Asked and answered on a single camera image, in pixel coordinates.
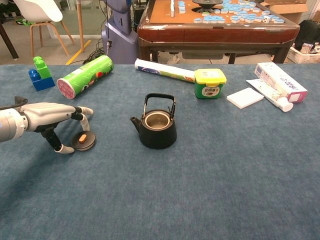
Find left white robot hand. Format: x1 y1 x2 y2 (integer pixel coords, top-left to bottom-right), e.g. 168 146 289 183
21 101 95 154

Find small black disc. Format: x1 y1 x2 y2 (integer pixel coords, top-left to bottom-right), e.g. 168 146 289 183
70 130 97 151

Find small black teapot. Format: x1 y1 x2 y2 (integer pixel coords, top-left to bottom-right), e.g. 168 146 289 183
129 93 178 150

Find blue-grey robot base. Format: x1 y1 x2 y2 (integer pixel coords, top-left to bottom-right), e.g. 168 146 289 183
101 0 140 65

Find green tub yellow lid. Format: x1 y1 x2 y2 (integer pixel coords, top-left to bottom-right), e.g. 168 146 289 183
193 68 228 100

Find blue toy brick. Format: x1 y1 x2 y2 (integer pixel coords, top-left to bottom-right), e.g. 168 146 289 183
28 68 56 92

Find green toy brick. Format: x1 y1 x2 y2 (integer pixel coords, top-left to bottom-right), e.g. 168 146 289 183
32 56 53 80

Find green chip can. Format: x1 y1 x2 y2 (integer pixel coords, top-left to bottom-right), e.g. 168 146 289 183
56 54 115 100

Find dark furniture leg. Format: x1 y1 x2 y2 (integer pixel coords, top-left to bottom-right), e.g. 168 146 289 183
0 22 20 60

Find white chair wooden legs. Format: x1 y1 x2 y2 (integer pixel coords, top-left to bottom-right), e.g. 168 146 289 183
12 0 76 58

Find white rolled wrap tube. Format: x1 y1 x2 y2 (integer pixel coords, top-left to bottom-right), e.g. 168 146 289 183
134 58 196 83

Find white sneaker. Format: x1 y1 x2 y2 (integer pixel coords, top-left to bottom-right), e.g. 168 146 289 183
166 52 181 66

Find blue felt table mat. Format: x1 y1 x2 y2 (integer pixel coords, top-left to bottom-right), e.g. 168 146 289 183
0 63 320 240

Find brown mahjong table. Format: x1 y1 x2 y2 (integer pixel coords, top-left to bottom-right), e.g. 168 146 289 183
137 0 301 65

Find black round table centre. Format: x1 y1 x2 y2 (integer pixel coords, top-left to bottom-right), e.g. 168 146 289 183
191 0 224 14

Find white flat square plate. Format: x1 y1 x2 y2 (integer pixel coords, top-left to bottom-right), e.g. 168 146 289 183
226 87 265 110

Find white toothpaste tube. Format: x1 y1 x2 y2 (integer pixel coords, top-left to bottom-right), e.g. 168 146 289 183
245 78 294 113

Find white pink toothpaste box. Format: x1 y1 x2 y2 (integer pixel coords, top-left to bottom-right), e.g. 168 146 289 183
254 61 308 104

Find white storage crate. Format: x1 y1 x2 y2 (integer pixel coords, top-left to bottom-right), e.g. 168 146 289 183
286 42 320 65

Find brown cardboard box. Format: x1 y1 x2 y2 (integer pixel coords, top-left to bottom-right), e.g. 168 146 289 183
259 0 310 25

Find black bag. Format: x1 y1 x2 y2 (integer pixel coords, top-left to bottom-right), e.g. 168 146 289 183
294 19 320 52

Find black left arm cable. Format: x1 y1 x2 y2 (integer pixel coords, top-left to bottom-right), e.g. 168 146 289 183
0 96 29 110

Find black cable bundle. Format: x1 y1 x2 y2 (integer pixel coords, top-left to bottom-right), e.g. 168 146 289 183
84 37 109 65

